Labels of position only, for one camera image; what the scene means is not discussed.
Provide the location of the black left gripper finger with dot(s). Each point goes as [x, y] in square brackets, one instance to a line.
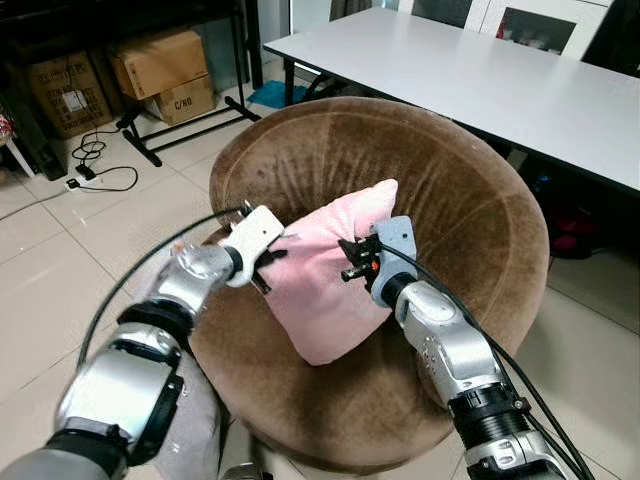
[264, 285]
[277, 256]

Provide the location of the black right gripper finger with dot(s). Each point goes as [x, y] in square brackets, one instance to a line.
[348, 244]
[350, 272]

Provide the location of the pink pillow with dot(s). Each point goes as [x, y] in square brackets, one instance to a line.
[320, 300]

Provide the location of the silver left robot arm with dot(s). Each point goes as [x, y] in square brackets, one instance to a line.
[120, 390]

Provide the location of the grey pillow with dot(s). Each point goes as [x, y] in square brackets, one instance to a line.
[200, 430]

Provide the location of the blue floor mat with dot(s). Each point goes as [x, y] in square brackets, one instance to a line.
[275, 95]

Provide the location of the brown round armchair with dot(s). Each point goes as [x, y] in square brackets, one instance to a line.
[450, 200]

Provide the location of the cardboard box with black print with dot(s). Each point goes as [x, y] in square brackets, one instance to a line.
[185, 100]

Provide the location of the red object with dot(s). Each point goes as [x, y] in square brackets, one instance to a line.
[570, 225]

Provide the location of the large taped cardboard box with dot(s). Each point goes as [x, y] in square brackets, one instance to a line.
[160, 62]

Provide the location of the cardboard box with white label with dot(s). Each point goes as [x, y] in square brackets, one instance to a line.
[70, 95]

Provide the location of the white glass-door cabinet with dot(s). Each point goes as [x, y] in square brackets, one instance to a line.
[480, 15]

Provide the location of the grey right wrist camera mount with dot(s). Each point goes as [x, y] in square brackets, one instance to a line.
[397, 250]

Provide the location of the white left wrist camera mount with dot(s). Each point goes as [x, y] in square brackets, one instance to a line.
[252, 232]

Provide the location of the black metal rack frame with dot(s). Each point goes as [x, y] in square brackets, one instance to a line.
[190, 125]

